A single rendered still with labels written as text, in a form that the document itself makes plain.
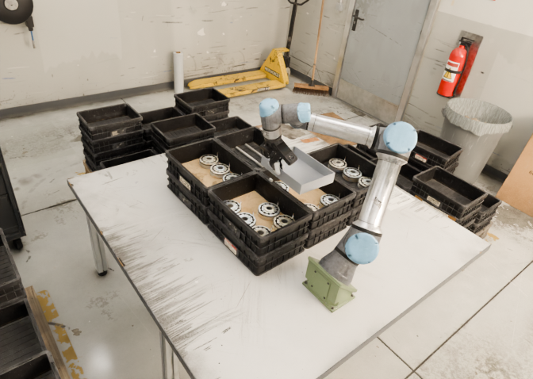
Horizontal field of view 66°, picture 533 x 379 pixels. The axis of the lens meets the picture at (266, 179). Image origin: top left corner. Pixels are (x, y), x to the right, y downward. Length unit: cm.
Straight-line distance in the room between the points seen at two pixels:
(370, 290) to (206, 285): 70
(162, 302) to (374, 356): 132
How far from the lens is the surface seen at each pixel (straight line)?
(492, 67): 446
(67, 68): 484
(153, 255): 192
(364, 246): 153
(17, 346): 216
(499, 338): 302
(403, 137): 154
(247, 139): 247
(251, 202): 200
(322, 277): 171
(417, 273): 206
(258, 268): 179
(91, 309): 268
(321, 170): 188
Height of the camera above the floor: 204
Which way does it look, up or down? 34 degrees down
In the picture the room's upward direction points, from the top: 7 degrees clockwise
